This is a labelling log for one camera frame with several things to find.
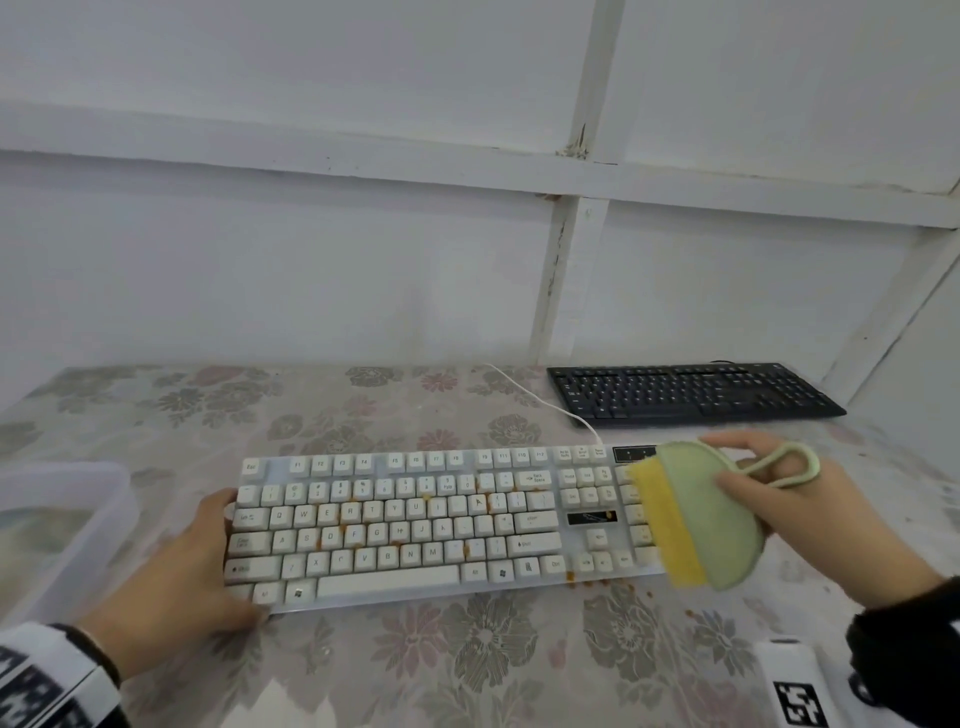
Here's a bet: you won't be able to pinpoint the white wooden frame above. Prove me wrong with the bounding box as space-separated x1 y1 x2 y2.
0 0 960 406

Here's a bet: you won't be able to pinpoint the person's right forearm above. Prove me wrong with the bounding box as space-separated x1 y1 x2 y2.
845 575 960 728

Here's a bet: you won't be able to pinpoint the floral tablecloth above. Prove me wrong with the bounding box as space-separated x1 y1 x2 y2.
0 363 960 728

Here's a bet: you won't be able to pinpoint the white keyboard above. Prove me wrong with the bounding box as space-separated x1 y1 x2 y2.
223 443 676 616

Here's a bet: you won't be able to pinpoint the person's left hand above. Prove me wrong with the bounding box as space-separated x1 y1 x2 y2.
78 488 271 680

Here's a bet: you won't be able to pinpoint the clear plastic container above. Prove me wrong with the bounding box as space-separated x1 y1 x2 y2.
0 461 142 630

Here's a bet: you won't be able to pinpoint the person's left forearm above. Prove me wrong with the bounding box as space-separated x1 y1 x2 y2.
50 623 125 688

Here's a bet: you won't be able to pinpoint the green brush yellow bristles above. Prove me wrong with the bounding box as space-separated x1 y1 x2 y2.
626 438 821 592

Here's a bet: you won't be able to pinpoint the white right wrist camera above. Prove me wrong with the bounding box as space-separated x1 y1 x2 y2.
753 637 879 728

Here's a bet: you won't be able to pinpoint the black keyboard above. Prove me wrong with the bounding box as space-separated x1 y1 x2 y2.
545 361 849 429

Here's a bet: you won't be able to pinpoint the white marker left wristband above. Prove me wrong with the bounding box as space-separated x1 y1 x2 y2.
0 623 121 728

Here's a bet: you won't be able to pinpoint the person's right hand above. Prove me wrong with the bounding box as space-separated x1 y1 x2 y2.
704 429 945 610

